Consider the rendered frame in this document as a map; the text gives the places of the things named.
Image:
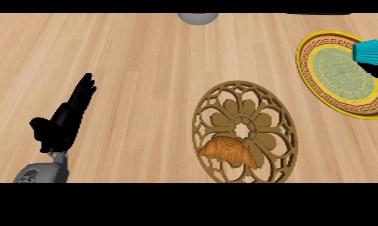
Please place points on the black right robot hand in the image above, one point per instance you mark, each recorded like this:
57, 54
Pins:
371, 69

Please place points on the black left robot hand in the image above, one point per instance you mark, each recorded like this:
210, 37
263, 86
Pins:
61, 126

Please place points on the cupcake with teal wrapper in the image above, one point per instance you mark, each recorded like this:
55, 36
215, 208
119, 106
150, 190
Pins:
367, 51

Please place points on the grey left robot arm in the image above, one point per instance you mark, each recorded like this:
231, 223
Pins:
42, 171

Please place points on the yellow plate with green centre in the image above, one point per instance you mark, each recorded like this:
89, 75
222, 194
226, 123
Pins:
340, 76

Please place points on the round gold openwork placemat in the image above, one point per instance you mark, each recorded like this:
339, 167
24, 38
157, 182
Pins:
268, 130

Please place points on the brown croissant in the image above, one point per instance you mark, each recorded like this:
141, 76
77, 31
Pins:
229, 151

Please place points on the grey round bowl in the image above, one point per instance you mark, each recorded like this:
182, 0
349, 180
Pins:
198, 19

